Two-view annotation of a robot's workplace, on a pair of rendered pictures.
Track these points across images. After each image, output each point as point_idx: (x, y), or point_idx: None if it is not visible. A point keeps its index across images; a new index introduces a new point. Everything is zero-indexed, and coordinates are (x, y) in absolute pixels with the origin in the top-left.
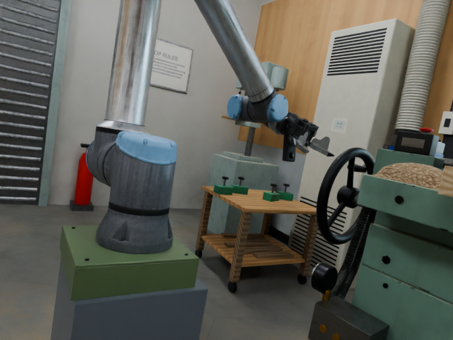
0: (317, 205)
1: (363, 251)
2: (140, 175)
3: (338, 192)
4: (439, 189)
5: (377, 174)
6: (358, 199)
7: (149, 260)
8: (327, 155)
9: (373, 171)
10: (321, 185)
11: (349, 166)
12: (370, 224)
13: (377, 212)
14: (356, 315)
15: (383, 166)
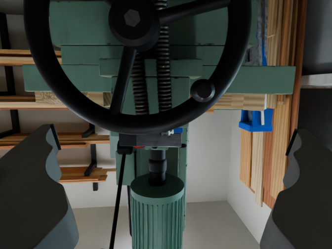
0: (23, 0)
1: (49, 14)
2: None
3: (109, 26)
4: (34, 92)
5: (37, 93)
6: (22, 68)
7: None
8: (292, 136)
9: (111, 92)
10: (28, 46)
11: (113, 94)
12: (52, 43)
13: (61, 55)
14: None
15: (43, 99)
